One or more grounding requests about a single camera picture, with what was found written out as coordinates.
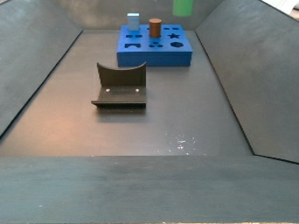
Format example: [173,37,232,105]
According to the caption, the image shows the green oval peg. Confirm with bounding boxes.
[172,0,193,17]

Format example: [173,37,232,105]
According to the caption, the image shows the blue shape-sorting board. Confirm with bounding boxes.
[116,24,192,67]

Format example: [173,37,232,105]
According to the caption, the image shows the black curved stand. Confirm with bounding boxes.
[91,64,147,108]

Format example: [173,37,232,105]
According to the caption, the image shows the brown cylinder peg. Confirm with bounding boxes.
[148,18,161,39]

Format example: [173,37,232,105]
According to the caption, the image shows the light blue square peg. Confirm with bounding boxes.
[127,13,140,31]

